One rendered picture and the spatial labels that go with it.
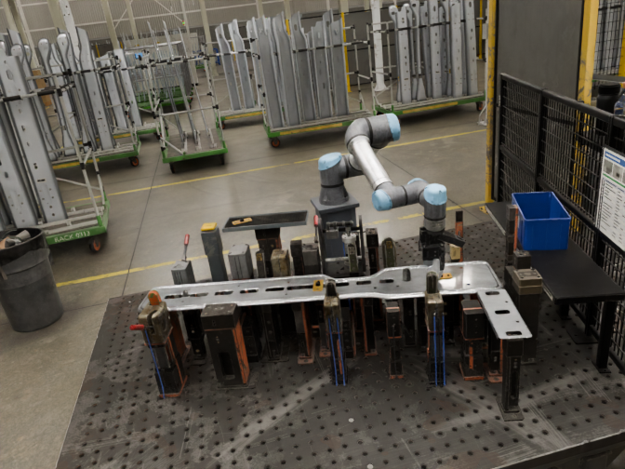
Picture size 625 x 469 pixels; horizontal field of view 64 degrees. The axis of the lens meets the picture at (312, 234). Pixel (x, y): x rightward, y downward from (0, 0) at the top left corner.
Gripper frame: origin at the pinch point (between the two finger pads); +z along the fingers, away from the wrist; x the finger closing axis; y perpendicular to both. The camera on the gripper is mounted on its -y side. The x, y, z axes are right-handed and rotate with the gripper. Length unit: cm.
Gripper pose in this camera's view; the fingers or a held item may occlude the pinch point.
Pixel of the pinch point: (439, 273)
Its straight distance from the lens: 195.1
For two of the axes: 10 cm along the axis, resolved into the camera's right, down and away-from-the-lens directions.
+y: -9.9, 1.1, 0.1
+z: 1.0, 8.7, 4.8
